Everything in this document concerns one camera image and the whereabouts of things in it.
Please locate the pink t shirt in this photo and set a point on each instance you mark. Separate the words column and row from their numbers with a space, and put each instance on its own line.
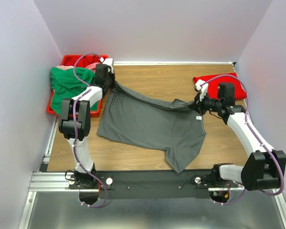
column 91, row 67

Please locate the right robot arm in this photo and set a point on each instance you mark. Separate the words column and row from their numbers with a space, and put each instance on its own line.
column 265, row 166

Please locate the grey t shirt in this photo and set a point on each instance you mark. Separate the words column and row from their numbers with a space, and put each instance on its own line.
column 135, row 119

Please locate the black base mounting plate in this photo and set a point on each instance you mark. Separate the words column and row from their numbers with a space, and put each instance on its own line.
column 147, row 184

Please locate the red plastic bin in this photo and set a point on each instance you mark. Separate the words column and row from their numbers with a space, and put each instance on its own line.
column 82, row 73

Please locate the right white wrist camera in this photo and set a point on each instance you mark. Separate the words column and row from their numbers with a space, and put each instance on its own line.
column 201, row 87

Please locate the green t shirt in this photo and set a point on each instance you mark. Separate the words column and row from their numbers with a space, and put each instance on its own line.
column 65, row 85

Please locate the aluminium frame rail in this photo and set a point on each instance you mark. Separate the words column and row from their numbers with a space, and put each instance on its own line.
column 51, row 204

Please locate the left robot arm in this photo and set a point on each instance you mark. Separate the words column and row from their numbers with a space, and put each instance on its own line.
column 75, row 123

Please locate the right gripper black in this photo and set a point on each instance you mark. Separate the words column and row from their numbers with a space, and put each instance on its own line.
column 197, row 105

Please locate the folded red t shirt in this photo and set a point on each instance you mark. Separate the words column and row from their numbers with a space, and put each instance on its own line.
column 213, row 85

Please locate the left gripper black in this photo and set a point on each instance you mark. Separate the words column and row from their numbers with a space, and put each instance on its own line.
column 112, row 85

